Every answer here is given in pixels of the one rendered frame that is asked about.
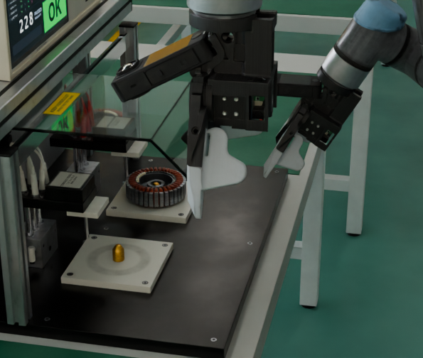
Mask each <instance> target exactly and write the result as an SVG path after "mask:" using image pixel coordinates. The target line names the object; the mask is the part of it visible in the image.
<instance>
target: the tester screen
mask: <svg viewBox="0 0 423 358"><path fill-rule="evenodd" d="M44 1H45V0H7V9H8V17H9V33H10V42H11V58H12V64H13V63H15V62H16V61H17V60H18V59H19V58H20V57H21V56H22V55H24V54H25V53H26V52H27V51H29V50H30V49H31V48H32V47H33V46H34V45H35V44H37V43H38V42H39V41H40V40H42V39H43V38H44V37H45V36H47V35H48V34H49V33H50V32H51V31H52V30H53V29H54V28H56V27H57V26H58V25H59V24H61V23H62V22H63V21H64V20H65V19H66V18H67V15H66V16H65V17H64V18H62V19H61V20H60V21H59V22H57V23H56V24H55V25H54V26H53V27H52V28H51V29H50V30H48V31H47V32H46V33H45V31H44V20H43V2H44ZM32 10H33V19H34V25H33V26H31V27H30V28H29V29H28V30H27V31H25V32H24V33H23V34H21V35H19V26H18V20H20V19H21V18H22V17H24V16H25V15H26V14H27V13H29V12H30V11H32ZM40 24H41V25H42V34H40V35H39V36H38V37H37V38H36V39H34V40H33V41H32V42H31V43H29V44H28V45H27V46H26V47H25V48H24V49H23V50H21V51H20V52H19V53H17V54H16V55H15V56H13V46H14V45H15V44H17V43H18V42H19V41H20V40H21V39H22V38H24V37H25V36H26V35H28V34H29V33H30V32H31V31H32V30H33V29H35V28H36V27H37V26H39V25H40Z"/></svg>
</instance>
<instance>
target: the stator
mask: <svg viewBox="0 0 423 358"><path fill-rule="evenodd" d="M155 182H158V183H159V185H153V183H155ZM126 196H127V199H128V200H130V201H132V202H133V203H135V204H137V205H141V206H145V207H158V206H159V207H163V206H164V207H166V206H170V205H174V204H176V203H177V202H180V201H181V200H182V199H183V198H184V197H185V196H186V178H185V177H184V176H183V175H182V174H181V173H179V172H178V171H176V170H174V169H170V168H165V167H163V168H162V167H158V169H157V167H154V169H153V168H152V167H150V168H145V169H143V168H142V169H141V170H137V171H135V172H133V173H132V174H130V175H128V176H127V178H126Z"/></svg>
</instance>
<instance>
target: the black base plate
mask: <svg viewBox="0 0 423 358"><path fill-rule="evenodd" d="M87 161H94V162H100V180H101V188H100V189H99V190H98V192H97V195H96V196H100V197H108V198H109V203H108V204H107V206H106V208H105V209H104V210H103V212H102V214H101V215H100V216H99V218H98V219H95V218H88V222H89V234H97V235H105V236H111V237H124V238H131V239H144V240H152V241H158V242H171V243H173V250H172V252H171V254H170V256H169V258H168V260H167V262H166V264H165V266H164V268H163V270H162V272H161V274H160V276H159V278H158V280H157V282H156V284H155V286H154V288H153V289H152V291H151V293H140V292H134V291H122V290H115V289H109V288H98V287H91V286H79V285H73V284H66V283H61V276H62V275H63V273H64V272H65V270H66V268H67V267H68V266H69V264H70V262H71V261H72V260H73V259H74V257H75V255H76V254H77V253H78V251H79V250H80V248H81V246H82V245H83V243H82V242H83V241H84V240H85V230H84V217H74V216H67V212H65V211H57V210H44V209H41V215H42V219H55V220H56V227H57V237H58V248H57V249H56V250H55V252H54V254H53V255H52V256H51V257H50V259H49V260H48V262H47V263H46V265H45V266H44V267H43V268H33V267H28V273H29V281H30V290H31V305H32V314H33V316H32V318H31V319H30V320H29V319H28V324H27V325H26V326H21V325H18V322H15V324H14V325H10V324H8V323H7V316H6V304H5V296H4V282H3V275H2V267H1V254H0V332H1V333H7V334H13V335H24V336H29V337H40V338H46V339H52V340H63V341H69V342H79V343H85V344H91V345H102V346H108V347H118V348H125V349H135V350H141V351H147V352H158V353H164V354H174V355H181V356H187V357H197V358H225V357H226V354H227V351H228V348H229V346H230V343H231V340H232V336H233V334H234V331H235V328H236V326H237V322H238V320H239V317H240V314H241V312H242V308H243V305H244V303H245V299H246V297H247V294H248V291H249V289H250V285H251V282H252V279H253V277H254V274H255V271H256V268H257V265H258V263H259V259H260V257H261V254H262V250H263V248H264V245H265V242H266V240H267V236H268V234H269V231H270V228H271V226H272V222H273V219H274V216H275V214H276V211H277V208H278V205H279V202H280V200H281V197H282V193H283V191H284V187H285V185H286V183H287V179H288V169H286V168H273V169H272V171H271V172H270V173H269V175H268V176H267V178H265V177H263V172H264V167H262V166H247V165H246V167H247V175H246V178H245V179H244V180H243V181H242V182H241V183H239V184H236V185H229V186H225V187H221V188H214V189H210V190H204V194H203V212H202V219H196V218H195V216H194V214H193V211H192V213H191V215H190V217H189V218H188V221H187V222H186V224H182V223H175V222H161V221H154V220H147V219H133V218H126V217H113V216H107V215H106V209H107V208H108V207H109V205H110V203H111V202H112V201H113V199H114V197H115V196H116V195H117V193H118V192H119V190H120V189H121V187H122V186H123V182H124V181H125V180H124V157H122V156H111V153H104V152H96V151H95V152H93V154H92V155H91V156H87ZM73 162H74V158H73V150H72V149H65V150H64V151H63V152H62V153H61V154H60V156H59V157H58V158H57V159H56V161H55V162H54V163H53V164H52V166H51V167H50V168H49V169H48V178H49V181H50V180H51V179H52V178H53V176H54V175H55V174H56V173H57V172H58V171H59V170H61V171H66V170H67V169H68V168H69V167H70V166H71V164H72V163H73ZM128 166H129V175H130V174H132V173H133V172H135V171H137V170H141V169H142V168H143V169H145V168H150V167H152V168H153V169H154V167H157V169H158V167H162V168H163V167H165V168H170V169H174V170H176V171H178V170H177V169H176V167H175V166H174V165H173V164H172V163H171V162H170V161H169V160H168V159H167V158H159V157H151V156H140V157H139V160H133V158H130V159H128Z"/></svg>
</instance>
